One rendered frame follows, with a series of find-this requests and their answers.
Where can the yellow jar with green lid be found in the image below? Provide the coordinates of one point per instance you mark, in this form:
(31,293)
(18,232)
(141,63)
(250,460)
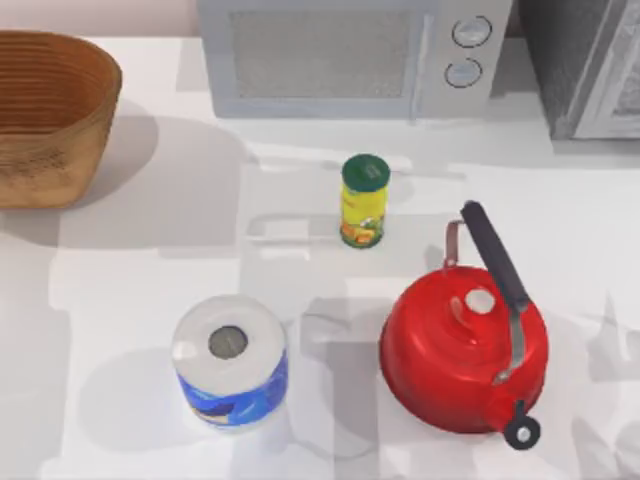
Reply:
(364,205)

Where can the microwave oven door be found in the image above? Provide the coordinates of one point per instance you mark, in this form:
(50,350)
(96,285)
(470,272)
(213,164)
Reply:
(320,55)

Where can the brown woven basket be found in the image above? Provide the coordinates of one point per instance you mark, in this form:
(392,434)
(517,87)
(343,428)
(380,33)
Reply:
(50,130)

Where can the white and blue paper roll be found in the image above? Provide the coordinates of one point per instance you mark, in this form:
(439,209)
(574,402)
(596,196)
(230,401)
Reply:
(230,370)

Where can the round microwave knob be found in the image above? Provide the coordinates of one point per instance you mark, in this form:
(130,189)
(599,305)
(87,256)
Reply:
(471,29)
(463,73)

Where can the pale microwave oven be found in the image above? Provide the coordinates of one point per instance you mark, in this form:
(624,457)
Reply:
(450,102)

